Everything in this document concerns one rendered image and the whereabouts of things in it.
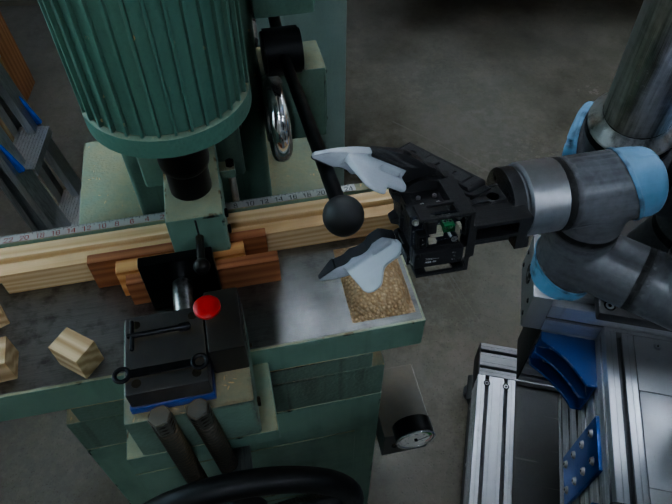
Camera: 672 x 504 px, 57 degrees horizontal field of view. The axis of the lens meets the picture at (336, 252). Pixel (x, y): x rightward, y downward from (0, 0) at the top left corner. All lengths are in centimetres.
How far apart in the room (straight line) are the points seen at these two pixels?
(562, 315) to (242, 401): 58
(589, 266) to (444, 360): 115
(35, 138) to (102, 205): 70
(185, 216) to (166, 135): 16
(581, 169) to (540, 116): 201
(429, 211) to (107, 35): 32
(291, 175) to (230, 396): 53
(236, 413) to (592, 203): 43
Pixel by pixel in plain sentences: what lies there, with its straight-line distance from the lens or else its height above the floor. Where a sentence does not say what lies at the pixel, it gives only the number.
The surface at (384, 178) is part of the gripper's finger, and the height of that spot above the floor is 119.
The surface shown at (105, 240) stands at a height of 95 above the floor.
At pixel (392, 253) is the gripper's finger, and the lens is 63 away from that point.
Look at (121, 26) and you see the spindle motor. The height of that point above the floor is 131.
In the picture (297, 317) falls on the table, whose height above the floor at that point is 90.
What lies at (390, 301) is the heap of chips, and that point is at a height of 92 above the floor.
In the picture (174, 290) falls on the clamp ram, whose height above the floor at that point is 96.
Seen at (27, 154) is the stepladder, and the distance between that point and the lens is 178.
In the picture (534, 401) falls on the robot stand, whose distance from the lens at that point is 159.
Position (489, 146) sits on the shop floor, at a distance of 246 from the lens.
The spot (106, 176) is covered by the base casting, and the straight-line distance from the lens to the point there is 120.
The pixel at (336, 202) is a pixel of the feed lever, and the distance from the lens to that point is 50.
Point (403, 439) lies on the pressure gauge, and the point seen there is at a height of 67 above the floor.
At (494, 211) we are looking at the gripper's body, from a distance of 60.
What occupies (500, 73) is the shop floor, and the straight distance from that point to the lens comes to 284.
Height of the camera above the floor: 158
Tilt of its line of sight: 51 degrees down
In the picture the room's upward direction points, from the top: straight up
